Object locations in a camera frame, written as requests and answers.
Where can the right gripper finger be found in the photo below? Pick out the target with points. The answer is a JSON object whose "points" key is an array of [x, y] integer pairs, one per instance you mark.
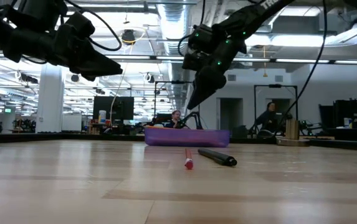
{"points": [[207, 85]]}

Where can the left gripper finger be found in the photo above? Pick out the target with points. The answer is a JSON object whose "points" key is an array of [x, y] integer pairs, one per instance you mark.
{"points": [[94, 62]]}

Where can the purple plastic supply box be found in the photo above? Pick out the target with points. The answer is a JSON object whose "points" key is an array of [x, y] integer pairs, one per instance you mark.
{"points": [[187, 138]]}

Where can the matte black pen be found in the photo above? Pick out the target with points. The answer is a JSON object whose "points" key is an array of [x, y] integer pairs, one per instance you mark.
{"points": [[217, 157]]}

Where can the orange pencil red eraser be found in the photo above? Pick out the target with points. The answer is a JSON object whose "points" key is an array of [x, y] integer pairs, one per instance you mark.
{"points": [[189, 163]]}

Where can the background black robot arm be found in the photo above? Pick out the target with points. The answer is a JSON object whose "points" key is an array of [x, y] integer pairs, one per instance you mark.
{"points": [[310, 126], [193, 115]]}

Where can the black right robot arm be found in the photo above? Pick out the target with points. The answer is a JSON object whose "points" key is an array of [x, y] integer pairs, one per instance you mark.
{"points": [[259, 12]]}

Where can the person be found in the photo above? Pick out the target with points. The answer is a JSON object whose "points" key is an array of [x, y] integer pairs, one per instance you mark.
{"points": [[267, 119], [175, 118]]}

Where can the black monitor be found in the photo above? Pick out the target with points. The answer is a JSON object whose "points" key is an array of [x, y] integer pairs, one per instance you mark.
{"points": [[112, 109]]}

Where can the white column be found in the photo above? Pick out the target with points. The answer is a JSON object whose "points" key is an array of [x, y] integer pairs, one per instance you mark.
{"points": [[50, 99]]}

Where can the white canister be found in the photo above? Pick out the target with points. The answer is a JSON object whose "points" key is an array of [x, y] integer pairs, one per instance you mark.
{"points": [[102, 116]]}

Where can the white cabinet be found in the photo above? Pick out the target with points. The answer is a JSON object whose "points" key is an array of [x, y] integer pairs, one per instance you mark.
{"points": [[71, 123]]}

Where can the black equipment cases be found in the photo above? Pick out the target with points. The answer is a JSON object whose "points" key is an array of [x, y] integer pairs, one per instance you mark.
{"points": [[355, 118]]}

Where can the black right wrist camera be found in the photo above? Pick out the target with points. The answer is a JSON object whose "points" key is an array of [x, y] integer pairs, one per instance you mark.
{"points": [[201, 37]]}

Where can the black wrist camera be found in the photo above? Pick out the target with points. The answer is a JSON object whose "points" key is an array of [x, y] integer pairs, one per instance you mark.
{"points": [[78, 26], [201, 37]]}

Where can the black rig frame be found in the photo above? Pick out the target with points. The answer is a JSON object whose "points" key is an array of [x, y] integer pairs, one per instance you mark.
{"points": [[172, 82], [274, 86]]}

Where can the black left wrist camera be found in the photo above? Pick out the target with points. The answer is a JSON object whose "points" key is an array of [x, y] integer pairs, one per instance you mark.
{"points": [[78, 26]]}

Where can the black aluminium table frame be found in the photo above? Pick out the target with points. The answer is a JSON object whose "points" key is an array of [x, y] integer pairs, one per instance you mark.
{"points": [[56, 137]]}

